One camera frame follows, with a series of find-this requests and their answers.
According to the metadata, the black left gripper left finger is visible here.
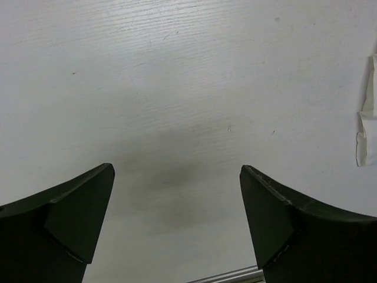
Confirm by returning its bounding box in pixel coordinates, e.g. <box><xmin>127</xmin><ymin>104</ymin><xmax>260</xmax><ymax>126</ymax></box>
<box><xmin>1</xmin><ymin>163</ymin><xmax>115</xmax><ymax>282</ymax></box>

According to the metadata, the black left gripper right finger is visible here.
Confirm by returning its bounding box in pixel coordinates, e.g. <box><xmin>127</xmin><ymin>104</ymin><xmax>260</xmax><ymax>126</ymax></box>
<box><xmin>240</xmin><ymin>165</ymin><xmax>376</xmax><ymax>283</ymax></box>

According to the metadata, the white pleated skirt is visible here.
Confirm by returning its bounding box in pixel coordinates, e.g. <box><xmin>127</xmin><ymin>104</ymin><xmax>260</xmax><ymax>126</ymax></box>
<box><xmin>356</xmin><ymin>54</ymin><xmax>376</xmax><ymax>167</ymax></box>

